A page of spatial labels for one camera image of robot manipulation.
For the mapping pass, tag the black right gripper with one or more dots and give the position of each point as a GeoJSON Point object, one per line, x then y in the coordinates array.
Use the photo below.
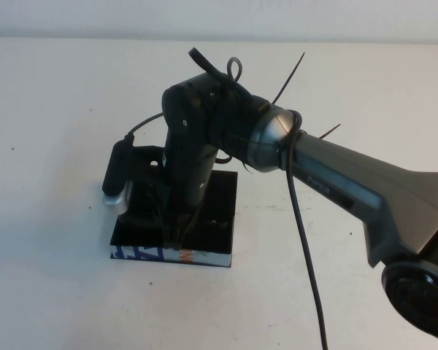
{"type": "Point", "coordinates": [157, 204]}

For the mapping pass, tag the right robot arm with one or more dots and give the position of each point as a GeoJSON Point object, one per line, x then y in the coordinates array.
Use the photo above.
{"type": "Point", "coordinates": [350, 175]}

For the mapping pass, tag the black glasses case patterned side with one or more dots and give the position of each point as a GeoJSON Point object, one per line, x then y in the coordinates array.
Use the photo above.
{"type": "Point", "coordinates": [222, 204]}

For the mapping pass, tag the short black zip tie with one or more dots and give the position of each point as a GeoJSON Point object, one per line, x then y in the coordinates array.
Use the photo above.
{"type": "Point", "coordinates": [330, 131]}

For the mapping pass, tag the long black zip tie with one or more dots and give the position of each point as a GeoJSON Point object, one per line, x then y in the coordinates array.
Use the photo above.
{"type": "Point", "coordinates": [290, 78]}

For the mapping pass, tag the right camera mount bracket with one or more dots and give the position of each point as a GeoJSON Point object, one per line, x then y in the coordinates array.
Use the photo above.
{"type": "Point", "coordinates": [146, 160]}

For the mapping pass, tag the right wrist camera black silver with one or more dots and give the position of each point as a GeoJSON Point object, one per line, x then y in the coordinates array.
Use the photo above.
{"type": "Point", "coordinates": [115, 175]}

